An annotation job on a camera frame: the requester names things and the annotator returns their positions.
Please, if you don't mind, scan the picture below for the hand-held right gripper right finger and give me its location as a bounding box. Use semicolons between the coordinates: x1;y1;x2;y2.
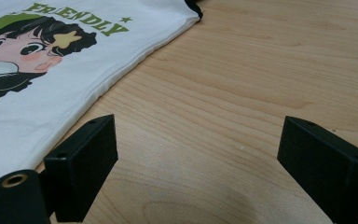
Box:
277;116;358;224

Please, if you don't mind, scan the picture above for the white cartoon print t-shirt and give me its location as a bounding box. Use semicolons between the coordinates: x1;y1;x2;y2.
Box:
0;0;204;206

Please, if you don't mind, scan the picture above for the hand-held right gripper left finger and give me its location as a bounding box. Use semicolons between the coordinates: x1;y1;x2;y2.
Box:
43;114;119;223

